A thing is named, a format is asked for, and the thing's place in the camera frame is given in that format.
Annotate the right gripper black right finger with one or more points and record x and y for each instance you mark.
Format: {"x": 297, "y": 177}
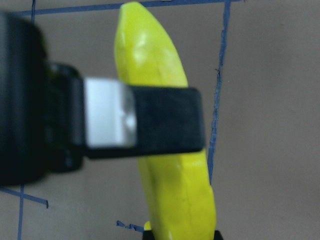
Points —
{"x": 149, "y": 235}

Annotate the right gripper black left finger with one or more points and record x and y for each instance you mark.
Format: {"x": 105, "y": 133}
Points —
{"x": 102, "y": 118}

